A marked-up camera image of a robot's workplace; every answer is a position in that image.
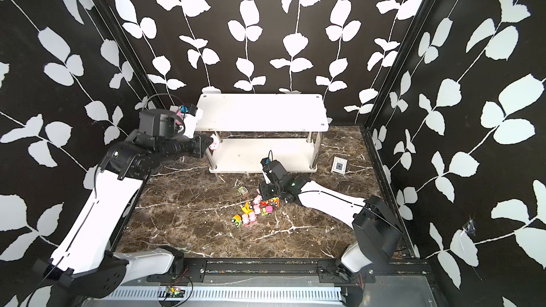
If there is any pink rubber pig toy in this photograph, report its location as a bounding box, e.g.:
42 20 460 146
209 134 220 152
253 195 262 205
242 211 257 225

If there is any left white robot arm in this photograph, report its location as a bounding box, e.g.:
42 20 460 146
34 105 213 299

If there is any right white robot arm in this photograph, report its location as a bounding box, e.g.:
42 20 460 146
259 173 404 282

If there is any red toy car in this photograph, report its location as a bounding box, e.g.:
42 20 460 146
260 197 280 208

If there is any green pink toy car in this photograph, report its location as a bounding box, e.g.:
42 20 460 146
262 206 273 215

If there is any yellow orange dump truck toy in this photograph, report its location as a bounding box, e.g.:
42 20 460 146
240 201 254 214

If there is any green cement mixer truck toy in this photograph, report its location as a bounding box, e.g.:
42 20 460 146
231 215 243 228

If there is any white two-tier shelf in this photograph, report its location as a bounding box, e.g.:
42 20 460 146
196 94 328 173

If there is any white square tag card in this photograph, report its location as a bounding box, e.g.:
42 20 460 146
331 156 348 175

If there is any white perforated vent strip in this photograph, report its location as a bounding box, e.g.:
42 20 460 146
104 286 344 304

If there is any small green circuit board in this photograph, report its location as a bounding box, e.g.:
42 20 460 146
162 287 186 300

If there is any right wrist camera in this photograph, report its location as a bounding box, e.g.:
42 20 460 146
260 158 288 184

